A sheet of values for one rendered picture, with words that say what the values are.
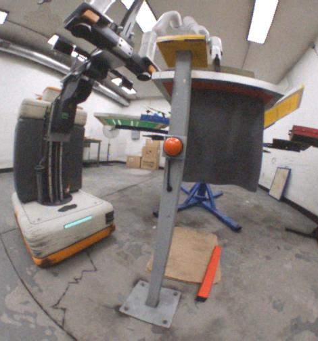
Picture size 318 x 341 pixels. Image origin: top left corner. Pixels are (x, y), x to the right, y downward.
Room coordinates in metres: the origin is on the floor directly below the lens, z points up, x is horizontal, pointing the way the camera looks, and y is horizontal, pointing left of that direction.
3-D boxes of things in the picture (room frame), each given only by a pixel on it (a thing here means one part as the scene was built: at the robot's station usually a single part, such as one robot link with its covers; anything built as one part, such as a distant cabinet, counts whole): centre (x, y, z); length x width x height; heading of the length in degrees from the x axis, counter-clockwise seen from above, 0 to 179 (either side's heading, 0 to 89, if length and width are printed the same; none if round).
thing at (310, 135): (0.78, -1.60, 1.06); 0.61 x 0.46 x 0.12; 42
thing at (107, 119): (1.63, 0.25, 1.05); 1.08 x 0.61 x 0.23; 102
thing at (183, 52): (0.32, -0.04, 0.48); 0.22 x 0.22 x 0.96; 72
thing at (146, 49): (0.69, 0.16, 1.21); 0.16 x 0.13 x 0.15; 66
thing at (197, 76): (0.82, -0.32, 0.97); 0.79 x 0.58 x 0.04; 162
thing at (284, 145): (1.34, -1.09, 0.91); 1.34 x 0.40 x 0.08; 42
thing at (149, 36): (0.69, 0.15, 1.37); 0.13 x 0.10 x 0.16; 167
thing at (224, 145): (0.55, -0.23, 0.74); 0.45 x 0.03 x 0.43; 72
